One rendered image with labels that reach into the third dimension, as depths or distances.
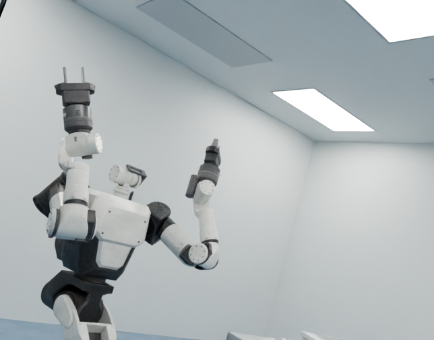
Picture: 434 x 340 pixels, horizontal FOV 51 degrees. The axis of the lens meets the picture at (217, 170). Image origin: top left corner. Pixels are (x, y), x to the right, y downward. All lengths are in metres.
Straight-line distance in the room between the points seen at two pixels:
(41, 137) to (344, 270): 3.72
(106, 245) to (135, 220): 0.14
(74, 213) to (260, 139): 4.66
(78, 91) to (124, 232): 0.53
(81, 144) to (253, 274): 4.81
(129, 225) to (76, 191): 0.38
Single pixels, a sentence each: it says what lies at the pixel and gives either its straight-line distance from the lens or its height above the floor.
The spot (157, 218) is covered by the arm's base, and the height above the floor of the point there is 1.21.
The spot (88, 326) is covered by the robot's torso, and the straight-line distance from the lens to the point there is 1.73.
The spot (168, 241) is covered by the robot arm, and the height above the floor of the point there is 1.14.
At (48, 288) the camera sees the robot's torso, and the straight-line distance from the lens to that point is 1.91.
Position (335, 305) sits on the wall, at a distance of 5.87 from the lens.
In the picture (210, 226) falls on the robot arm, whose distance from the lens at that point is 1.78.
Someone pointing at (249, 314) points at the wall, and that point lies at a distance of 6.22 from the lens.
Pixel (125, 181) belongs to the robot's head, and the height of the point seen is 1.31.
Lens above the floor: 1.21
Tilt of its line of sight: 8 degrees up
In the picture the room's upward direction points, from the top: 17 degrees clockwise
